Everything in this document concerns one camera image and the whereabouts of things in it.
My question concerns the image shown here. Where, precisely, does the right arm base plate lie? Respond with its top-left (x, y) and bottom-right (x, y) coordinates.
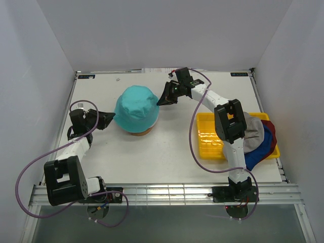
top-left (208, 185), bottom-right (259, 203)

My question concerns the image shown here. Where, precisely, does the grey bucket hat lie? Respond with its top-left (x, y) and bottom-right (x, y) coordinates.
top-left (244, 112), bottom-right (264, 154)

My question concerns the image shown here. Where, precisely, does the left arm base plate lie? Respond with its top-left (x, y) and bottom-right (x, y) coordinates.
top-left (84, 187), bottom-right (124, 204)

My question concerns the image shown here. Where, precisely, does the dark red hat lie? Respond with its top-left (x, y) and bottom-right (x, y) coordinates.
top-left (261, 120), bottom-right (277, 159)

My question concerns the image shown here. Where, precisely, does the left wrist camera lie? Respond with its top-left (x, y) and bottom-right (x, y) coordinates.
top-left (69, 100), bottom-right (87, 112)

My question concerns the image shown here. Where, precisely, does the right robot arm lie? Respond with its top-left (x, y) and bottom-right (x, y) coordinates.
top-left (157, 67), bottom-right (252, 201)

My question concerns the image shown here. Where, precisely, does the wooden hat stand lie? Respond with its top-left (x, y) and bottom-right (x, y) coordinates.
top-left (126, 125), bottom-right (154, 136)

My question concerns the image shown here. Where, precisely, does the yellow plastic tray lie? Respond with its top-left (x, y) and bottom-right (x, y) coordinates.
top-left (196, 112), bottom-right (280, 160)

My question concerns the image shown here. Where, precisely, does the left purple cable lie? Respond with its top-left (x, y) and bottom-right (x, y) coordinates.
top-left (15, 100), bottom-right (130, 228)

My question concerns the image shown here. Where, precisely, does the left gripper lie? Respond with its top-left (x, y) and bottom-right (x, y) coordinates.
top-left (85, 108), bottom-right (115, 132)

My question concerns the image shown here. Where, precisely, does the blue hat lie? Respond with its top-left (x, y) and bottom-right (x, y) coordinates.
top-left (244, 124), bottom-right (275, 172)

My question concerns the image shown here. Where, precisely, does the paper label strip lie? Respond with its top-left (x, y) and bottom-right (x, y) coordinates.
top-left (141, 67), bottom-right (176, 73)

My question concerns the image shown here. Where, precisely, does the teal bucket hat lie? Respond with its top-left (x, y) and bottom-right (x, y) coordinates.
top-left (113, 86), bottom-right (159, 131)

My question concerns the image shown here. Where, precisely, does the aluminium front rail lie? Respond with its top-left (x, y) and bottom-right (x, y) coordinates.
top-left (29, 183), bottom-right (304, 207)

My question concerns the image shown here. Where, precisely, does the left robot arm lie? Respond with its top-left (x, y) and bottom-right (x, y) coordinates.
top-left (44, 108), bottom-right (115, 206)

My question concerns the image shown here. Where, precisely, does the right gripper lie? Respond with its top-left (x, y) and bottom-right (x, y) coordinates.
top-left (156, 82), bottom-right (183, 106)

